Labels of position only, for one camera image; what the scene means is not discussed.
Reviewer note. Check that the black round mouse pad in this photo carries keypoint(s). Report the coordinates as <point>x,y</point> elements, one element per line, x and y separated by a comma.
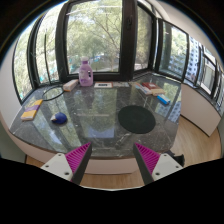
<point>136,119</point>

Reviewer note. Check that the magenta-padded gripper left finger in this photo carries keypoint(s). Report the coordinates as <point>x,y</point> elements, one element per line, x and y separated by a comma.
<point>77,157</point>

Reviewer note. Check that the beige book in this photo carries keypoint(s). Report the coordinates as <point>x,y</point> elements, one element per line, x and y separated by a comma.
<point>158,91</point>

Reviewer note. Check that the yellow and purple book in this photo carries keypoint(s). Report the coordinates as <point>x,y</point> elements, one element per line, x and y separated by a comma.
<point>31,110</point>

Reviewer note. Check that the purple detergent bottle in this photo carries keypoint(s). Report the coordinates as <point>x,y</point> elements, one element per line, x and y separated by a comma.
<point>85,73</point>

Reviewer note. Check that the white card with dark print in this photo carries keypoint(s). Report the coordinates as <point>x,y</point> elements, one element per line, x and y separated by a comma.
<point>103,85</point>

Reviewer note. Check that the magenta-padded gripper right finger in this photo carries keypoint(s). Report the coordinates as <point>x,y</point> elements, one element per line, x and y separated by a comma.
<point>148,157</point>

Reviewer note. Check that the blue and white box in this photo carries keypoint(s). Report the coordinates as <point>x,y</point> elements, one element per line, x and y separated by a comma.
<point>163,99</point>

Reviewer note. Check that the white and orange box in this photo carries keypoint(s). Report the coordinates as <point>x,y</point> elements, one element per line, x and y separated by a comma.
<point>70,85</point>

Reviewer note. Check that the pale printed paper sheet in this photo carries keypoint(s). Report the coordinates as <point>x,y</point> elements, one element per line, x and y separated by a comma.
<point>120,84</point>

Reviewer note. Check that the white and blue book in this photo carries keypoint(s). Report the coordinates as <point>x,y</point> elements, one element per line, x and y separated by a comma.
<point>142,89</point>

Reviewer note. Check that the blue and white computer mouse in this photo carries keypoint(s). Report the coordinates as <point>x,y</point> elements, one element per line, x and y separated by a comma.
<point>59,118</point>

